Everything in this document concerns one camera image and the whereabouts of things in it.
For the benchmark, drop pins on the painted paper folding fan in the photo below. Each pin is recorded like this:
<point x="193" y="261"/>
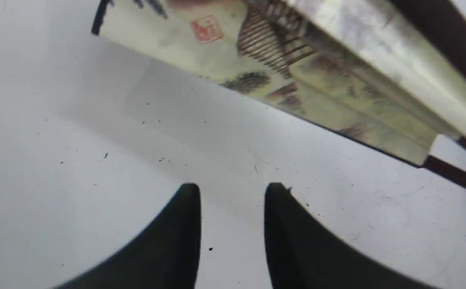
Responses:
<point x="388" y="74"/>

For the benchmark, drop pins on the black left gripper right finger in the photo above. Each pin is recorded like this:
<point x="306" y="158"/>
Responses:
<point x="303" y="254"/>

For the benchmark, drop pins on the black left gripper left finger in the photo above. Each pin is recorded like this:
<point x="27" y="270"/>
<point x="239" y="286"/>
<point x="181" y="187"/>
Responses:
<point x="165" y="255"/>

